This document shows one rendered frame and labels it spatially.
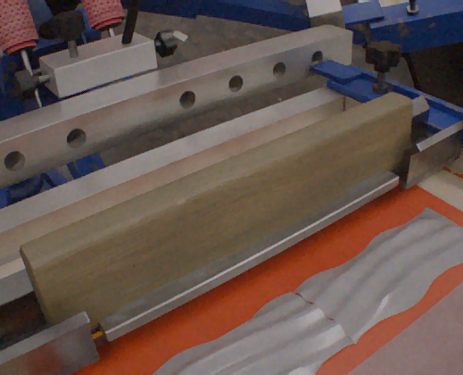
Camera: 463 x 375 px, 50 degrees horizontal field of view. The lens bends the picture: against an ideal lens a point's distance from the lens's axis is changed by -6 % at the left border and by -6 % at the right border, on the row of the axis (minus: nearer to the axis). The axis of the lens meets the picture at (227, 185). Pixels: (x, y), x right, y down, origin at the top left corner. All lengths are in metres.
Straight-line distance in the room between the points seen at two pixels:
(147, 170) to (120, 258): 0.19
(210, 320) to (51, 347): 0.13
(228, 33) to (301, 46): 1.75
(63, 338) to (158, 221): 0.10
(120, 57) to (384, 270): 0.36
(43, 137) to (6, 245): 0.12
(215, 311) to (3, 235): 0.20
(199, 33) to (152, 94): 1.81
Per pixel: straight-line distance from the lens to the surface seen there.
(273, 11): 1.12
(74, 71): 0.58
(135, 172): 0.52
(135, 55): 0.61
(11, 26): 0.68
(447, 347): 0.40
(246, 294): 0.42
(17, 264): 0.50
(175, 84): 0.58
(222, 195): 0.36
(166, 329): 0.40
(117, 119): 0.56
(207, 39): 2.36
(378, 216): 0.51
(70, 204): 0.49
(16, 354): 0.32
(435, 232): 0.49
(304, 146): 0.40
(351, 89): 0.66
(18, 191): 1.70
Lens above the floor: 1.60
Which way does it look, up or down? 57 degrees down
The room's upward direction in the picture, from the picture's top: 29 degrees clockwise
